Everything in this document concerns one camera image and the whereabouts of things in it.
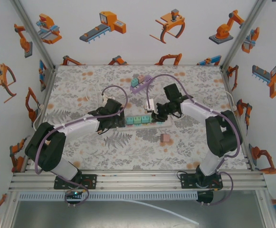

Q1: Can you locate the purple plug rack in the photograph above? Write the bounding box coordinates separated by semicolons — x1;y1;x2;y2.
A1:
130;75;156;95

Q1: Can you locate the floral tablecloth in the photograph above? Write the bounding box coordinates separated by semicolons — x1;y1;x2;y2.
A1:
29;64;253;171

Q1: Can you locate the black controller board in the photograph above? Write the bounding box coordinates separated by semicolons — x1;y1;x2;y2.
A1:
196;190;214;206
65;189;82;207

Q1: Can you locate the white plastic tube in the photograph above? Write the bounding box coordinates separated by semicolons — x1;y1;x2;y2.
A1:
118;199;200;226

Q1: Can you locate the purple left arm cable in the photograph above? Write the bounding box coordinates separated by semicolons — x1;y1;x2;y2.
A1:
34;85;129;208

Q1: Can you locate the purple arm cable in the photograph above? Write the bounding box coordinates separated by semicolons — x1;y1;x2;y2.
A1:
34;85;129;208
146;74;235;206

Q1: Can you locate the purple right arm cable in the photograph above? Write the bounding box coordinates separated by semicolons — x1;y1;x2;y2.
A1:
146;74;235;206

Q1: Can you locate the white cable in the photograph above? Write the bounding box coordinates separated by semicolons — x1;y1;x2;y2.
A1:
85;79;105;107

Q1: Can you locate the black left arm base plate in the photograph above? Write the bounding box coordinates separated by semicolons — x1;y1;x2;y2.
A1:
54;174;98;190

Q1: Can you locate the aluminium frame rail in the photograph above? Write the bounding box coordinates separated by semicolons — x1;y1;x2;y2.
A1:
8;170;268;192

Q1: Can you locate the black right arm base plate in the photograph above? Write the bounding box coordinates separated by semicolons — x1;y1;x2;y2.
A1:
180;172;223;190

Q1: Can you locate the white slotted cable duct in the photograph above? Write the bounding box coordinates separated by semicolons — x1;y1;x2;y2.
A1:
18;191;199;201

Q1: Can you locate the aluminium frame post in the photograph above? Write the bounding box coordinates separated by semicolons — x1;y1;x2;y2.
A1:
9;0;57;70
220;0;269;70

